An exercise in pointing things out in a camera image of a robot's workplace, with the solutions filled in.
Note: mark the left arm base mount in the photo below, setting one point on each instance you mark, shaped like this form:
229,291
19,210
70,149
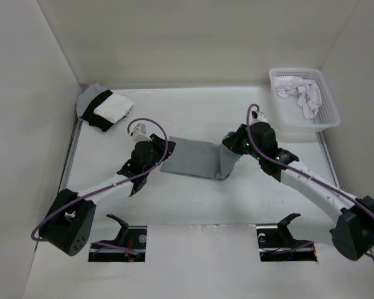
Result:
129,245

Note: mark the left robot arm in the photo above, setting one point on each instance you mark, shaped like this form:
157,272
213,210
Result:
68,223

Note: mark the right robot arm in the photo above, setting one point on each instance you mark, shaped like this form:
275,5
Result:
351,231

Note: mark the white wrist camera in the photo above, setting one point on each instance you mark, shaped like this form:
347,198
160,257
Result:
139,133
258,116

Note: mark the white tank top in basket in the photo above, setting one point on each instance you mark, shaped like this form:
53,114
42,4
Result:
306,91

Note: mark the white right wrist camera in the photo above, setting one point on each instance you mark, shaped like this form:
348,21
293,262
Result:
258,116

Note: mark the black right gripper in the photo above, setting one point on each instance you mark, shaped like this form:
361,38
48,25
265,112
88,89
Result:
233,142

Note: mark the grey tank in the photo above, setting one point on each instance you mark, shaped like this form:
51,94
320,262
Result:
84,99
200,159

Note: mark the folded grey tank top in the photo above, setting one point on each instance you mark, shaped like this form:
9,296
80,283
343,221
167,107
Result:
84,99

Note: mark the white plastic laundry basket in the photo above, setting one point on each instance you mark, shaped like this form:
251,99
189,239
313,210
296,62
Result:
289,115

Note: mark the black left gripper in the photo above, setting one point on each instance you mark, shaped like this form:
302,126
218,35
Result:
159,147

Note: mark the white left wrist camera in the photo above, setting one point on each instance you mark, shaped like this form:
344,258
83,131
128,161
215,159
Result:
139,133

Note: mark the folded white tank top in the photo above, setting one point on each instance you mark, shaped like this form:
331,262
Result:
114,108

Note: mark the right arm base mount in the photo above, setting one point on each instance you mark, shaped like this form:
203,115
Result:
276,243

